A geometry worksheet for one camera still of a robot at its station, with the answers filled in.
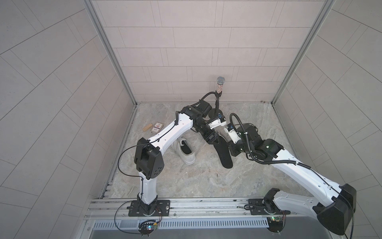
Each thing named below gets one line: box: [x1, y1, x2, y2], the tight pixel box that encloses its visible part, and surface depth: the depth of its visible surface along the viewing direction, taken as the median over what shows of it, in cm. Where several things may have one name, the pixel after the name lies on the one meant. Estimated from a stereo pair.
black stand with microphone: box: [208, 76, 226, 120], surface depth 97 cm
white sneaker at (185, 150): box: [171, 137, 196, 165], surface depth 84 cm
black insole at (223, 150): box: [213, 135, 233, 169], surface depth 81 cm
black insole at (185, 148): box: [180, 140, 192, 155], surface depth 87 cm
